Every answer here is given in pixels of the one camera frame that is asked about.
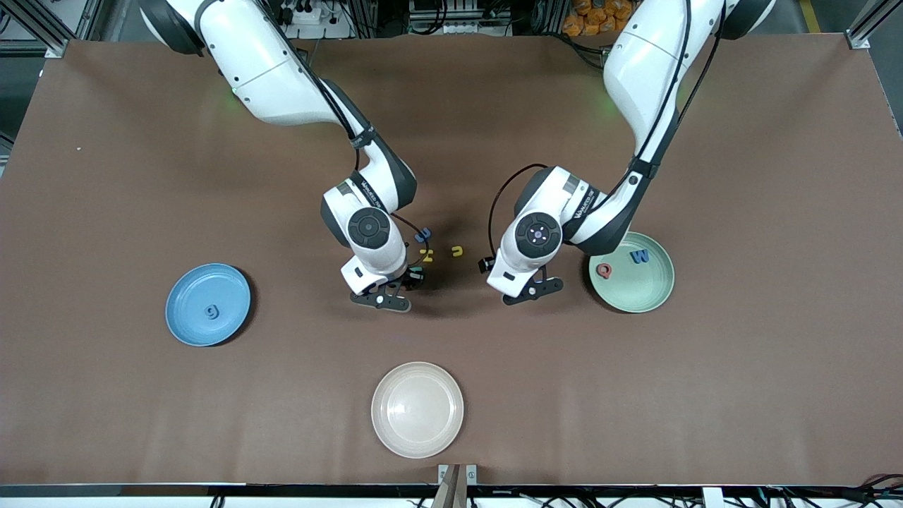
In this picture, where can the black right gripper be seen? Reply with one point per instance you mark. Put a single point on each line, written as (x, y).
(414, 276)

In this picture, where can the pink foam letter Q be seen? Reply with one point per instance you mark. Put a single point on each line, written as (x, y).
(600, 270)

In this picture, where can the blue foam letter g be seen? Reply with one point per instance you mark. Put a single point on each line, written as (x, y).
(211, 312)

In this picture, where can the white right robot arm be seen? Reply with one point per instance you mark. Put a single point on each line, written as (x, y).
(282, 77)

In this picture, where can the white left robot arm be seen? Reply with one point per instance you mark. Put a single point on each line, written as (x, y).
(649, 63)

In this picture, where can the light blue foam letter m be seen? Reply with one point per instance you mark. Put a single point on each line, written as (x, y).
(425, 233)

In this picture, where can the green plate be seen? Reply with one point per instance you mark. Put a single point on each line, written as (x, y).
(635, 289)

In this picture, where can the beige plate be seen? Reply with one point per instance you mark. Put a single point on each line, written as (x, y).
(417, 410)

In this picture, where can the blue plate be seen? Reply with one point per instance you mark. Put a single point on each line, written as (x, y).
(190, 296)

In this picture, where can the black equipment rack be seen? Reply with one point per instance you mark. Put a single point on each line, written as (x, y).
(458, 13)

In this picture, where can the orange bag pile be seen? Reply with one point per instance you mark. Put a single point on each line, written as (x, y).
(592, 17)

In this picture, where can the white label tag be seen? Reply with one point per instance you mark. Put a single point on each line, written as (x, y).
(712, 497)

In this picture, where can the white power strip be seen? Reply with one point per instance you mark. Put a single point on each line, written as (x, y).
(303, 13)

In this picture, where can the brown table cover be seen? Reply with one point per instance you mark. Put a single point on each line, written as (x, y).
(141, 423)

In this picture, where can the small metal bracket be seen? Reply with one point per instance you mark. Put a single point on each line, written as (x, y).
(471, 476)

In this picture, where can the tan vertical post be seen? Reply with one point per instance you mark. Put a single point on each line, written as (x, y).
(450, 494)

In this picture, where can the black table edge rail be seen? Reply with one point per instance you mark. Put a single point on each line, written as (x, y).
(211, 490)

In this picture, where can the aluminium frame profile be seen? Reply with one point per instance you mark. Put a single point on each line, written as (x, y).
(56, 42)
(868, 28)

